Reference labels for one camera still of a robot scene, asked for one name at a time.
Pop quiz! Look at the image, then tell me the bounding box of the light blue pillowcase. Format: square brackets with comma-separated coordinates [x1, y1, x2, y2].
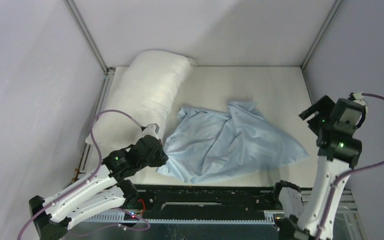
[157, 101, 308, 184]

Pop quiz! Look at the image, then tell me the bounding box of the white pillow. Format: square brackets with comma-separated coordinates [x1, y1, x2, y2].
[85, 50, 196, 150]

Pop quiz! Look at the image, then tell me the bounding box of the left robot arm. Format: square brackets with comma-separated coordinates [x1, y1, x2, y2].
[28, 135, 169, 240]

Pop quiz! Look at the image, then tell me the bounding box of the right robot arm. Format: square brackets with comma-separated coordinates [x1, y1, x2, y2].
[270, 95, 368, 240]

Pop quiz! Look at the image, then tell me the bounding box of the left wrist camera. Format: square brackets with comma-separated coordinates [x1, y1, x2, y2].
[140, 123, 160, 140]

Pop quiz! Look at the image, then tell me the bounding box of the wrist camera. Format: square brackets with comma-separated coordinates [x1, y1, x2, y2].
[331, 92, 369, 130]
[140, 123, 160, 140]

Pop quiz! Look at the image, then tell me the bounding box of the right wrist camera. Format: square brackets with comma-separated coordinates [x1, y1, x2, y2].
[331, 92, 369, 130]

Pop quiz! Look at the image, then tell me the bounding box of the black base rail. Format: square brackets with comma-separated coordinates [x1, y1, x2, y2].
[112, 184, 312, 223]

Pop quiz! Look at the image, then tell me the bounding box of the left aluminium frame post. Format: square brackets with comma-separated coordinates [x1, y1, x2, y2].
[63, 0, 109, 73]

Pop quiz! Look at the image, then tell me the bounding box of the aluminium frame post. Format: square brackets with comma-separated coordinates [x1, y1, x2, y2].
[63, 0, 109, 73]
[300, 0, 344, 72]

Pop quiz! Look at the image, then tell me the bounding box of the grey cable duct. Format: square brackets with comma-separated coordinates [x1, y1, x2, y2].
[82, 211, 279, 226]

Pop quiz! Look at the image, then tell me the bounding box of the right aluminium frame post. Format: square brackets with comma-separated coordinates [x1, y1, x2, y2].
[300, 0, 344, 72]

